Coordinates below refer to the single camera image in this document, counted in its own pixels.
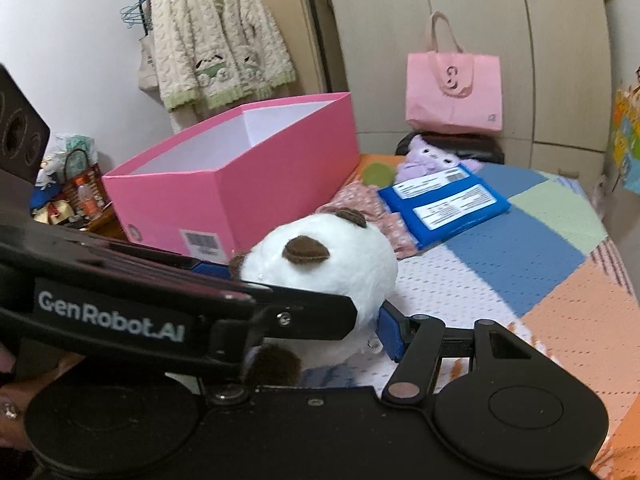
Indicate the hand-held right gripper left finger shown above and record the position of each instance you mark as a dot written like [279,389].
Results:
[230,392]

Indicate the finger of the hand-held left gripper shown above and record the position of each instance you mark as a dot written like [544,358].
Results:
[310,317]
[212,269]

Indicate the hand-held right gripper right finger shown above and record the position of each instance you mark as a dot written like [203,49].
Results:
[387,330]

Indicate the white panda plush toy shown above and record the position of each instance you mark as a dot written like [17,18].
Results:
[325,280]

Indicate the pink cardboard box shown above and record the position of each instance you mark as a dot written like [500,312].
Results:
[175,200]

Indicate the pink floral cloth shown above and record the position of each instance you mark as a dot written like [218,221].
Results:
[360,200]

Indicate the blue wet wipes packet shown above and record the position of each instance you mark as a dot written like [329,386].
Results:
[450,210]

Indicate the green plush ball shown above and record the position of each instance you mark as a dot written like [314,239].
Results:
[377,174]

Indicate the purple plush toy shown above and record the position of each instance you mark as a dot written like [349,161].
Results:
[425,157]

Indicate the person's left hand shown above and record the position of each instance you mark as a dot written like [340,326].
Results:
[7,407]

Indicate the wooden nightstand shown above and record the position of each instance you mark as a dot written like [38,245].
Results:
[107,225]

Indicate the orange drink bottle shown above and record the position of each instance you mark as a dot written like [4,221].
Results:
[87,200]

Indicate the woven basket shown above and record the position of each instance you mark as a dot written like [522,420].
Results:
[70,185]

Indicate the patchwork blanket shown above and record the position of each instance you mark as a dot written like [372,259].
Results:
[525,260]

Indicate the teal tissue pack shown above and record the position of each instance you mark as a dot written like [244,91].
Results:
[75,142]

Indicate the black suitcase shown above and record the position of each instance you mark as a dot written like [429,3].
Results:
[480,147]

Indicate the canvas tote bag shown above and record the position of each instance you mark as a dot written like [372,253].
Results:
[149,70]

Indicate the cream fluffy pajama jacket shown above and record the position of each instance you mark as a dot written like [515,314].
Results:
[220,35]

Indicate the pink tote bag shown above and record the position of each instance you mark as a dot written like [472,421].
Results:
[450,95]

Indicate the beige wooden cabinet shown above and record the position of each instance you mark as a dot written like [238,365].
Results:
[310,35]

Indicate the blue clothes hangers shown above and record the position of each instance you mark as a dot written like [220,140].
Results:
[134,12]

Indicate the colourful gift bag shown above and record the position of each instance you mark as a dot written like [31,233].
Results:
[625,140]

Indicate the beige wardrobe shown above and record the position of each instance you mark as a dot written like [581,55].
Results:
[500,20]

